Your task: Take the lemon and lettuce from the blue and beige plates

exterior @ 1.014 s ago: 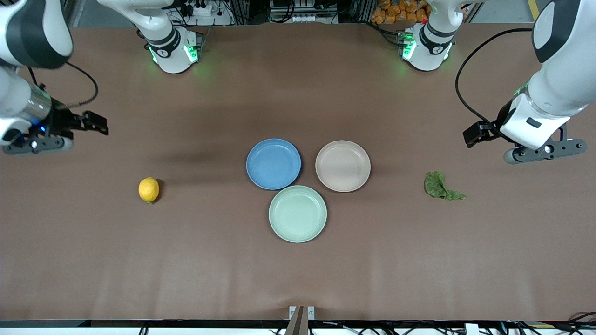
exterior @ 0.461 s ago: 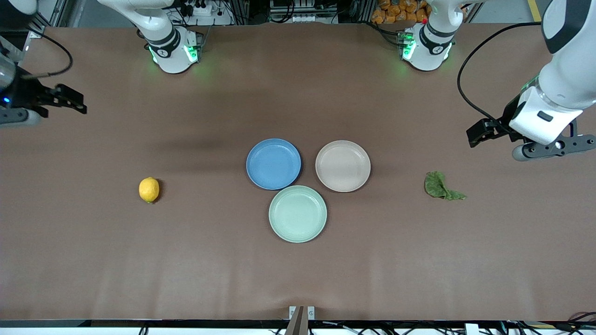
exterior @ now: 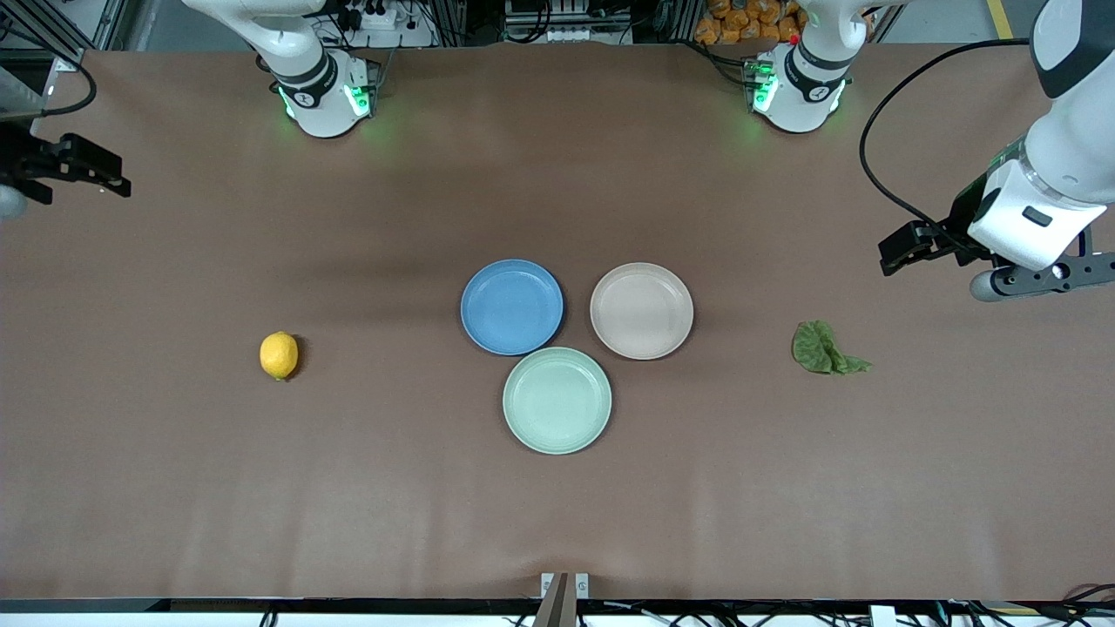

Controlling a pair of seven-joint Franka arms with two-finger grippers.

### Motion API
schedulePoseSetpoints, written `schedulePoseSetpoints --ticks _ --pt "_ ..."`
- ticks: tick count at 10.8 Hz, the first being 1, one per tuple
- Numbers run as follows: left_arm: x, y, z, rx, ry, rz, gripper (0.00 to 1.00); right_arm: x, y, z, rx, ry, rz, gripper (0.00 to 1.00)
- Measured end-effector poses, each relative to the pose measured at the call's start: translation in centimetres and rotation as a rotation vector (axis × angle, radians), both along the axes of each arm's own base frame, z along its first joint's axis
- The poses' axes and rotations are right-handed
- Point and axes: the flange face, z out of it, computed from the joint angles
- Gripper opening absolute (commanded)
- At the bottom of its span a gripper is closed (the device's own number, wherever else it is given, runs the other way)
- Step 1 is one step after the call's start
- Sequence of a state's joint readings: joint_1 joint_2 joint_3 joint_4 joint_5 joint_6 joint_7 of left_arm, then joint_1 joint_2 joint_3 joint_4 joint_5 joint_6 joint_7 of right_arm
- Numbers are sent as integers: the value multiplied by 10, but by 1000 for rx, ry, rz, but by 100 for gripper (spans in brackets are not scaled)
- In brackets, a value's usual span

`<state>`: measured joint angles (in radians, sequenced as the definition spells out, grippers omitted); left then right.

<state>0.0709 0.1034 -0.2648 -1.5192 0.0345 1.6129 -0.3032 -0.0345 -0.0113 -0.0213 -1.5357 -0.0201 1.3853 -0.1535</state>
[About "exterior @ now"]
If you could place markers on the blue round plate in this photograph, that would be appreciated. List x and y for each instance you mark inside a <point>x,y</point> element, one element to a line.
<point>511,306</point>

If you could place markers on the brown upright bar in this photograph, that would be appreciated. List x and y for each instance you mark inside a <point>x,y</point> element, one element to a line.
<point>556,605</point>

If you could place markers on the green lettuce leaf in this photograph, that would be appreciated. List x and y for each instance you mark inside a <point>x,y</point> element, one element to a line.
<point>814,347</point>

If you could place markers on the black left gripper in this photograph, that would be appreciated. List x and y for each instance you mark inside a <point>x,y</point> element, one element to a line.
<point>956,225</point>

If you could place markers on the orange snack packets pile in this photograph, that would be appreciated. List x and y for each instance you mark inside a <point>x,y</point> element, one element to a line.
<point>740,22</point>

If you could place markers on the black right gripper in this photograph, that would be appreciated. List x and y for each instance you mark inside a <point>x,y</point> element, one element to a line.
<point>24,160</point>

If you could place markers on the beige round plate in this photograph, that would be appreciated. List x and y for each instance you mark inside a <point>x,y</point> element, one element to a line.
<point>642,311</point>

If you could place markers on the metal edge bracket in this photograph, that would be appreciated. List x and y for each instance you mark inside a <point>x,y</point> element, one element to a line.
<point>582,585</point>

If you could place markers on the aluminium frame profile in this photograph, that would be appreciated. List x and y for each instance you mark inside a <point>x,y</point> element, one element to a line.
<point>52,22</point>

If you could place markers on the light green round plate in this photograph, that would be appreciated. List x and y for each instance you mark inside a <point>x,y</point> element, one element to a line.
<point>557,401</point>

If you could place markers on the yellow lemon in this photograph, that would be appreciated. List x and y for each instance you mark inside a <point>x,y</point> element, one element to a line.
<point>279,355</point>

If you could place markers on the small white box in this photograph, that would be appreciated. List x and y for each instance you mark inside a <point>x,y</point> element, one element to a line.
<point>882,616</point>

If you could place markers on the black table edge strip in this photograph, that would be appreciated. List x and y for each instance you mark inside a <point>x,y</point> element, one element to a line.
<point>348,604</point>

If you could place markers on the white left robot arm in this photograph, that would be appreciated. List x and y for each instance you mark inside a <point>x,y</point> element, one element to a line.
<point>1067,148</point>

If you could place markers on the white power strip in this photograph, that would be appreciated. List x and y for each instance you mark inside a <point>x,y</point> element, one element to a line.
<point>375,16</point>

